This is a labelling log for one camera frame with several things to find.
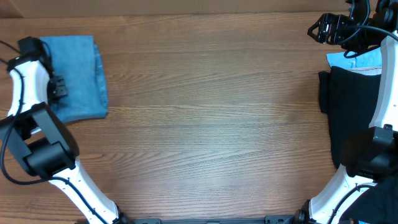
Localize light blue denim jeans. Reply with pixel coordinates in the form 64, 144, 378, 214
40, 35, 108, 123

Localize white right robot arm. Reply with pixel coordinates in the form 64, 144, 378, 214
290, 1, 397, 223

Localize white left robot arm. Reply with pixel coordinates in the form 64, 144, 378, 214
1, 36, 132, 224

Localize light blue folded cloth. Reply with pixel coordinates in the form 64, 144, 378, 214
326, 48, 382, 75

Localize black folded garment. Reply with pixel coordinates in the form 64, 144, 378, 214
318, 67, 397, 223

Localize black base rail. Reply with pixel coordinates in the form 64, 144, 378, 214
130, 215, 352, 224

